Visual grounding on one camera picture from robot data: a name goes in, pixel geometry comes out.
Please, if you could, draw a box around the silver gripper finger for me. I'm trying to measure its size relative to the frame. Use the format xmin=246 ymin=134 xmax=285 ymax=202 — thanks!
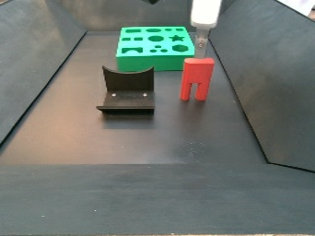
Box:
xmin=195 ymin=29 xmax=210 ymax=58

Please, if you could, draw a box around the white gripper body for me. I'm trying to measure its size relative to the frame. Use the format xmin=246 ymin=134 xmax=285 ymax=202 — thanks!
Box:
xmin=191 ymin=0 xmax=222 ymax=30

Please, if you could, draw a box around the red two-pronged block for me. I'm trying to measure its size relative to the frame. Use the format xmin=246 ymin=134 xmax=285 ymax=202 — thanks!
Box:
xmin=181 ymin=58 xmax=214 ymax=100

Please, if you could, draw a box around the green foam shape board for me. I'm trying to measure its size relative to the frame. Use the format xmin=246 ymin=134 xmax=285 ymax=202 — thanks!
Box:
xmin=117 ymin=26 xmax=195 ymax=72

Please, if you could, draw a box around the black curved bracket block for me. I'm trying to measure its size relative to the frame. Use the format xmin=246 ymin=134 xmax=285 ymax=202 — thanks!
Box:
xmin=97 ymin=66 xmax=155 ymax=112

